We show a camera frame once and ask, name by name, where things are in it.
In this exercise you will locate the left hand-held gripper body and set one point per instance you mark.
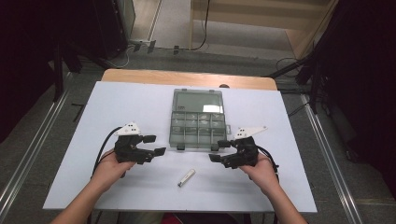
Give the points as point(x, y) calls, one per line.
point(129, 149)

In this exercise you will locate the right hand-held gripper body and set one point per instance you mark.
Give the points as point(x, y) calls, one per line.
point(246, 152)

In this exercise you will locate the translucent grey storage box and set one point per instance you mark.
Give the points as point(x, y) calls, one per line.
point(197, 124)

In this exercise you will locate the small white cylinder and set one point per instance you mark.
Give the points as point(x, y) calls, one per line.
point(186, 177)

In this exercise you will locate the person's right hand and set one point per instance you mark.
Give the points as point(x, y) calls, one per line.
point(263, 175)

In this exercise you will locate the person's left hand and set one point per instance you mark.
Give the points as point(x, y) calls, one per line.
point(107, 172)

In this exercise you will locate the white board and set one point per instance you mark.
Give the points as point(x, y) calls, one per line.
point(93, 124)

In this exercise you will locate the wooden table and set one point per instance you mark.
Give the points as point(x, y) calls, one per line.
point(174, 77)

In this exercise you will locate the person's red clothing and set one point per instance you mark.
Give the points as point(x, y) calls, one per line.
point(172, 218)

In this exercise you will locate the black tripod leg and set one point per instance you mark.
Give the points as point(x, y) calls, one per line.
point(289, 67)

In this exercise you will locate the black metal stand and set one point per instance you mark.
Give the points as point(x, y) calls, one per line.
point(58, 71)

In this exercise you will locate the dark cabinet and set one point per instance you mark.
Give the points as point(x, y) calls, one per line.
point(115, 28)

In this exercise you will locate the beige wooden partition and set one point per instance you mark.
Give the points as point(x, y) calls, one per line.
point(258, 18)

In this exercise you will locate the black curtain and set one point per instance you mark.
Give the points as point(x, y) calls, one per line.
point(364, 93)
point(25, 62)

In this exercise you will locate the metal floor rail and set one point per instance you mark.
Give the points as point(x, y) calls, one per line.
point(31, 152)
point(333, 161)

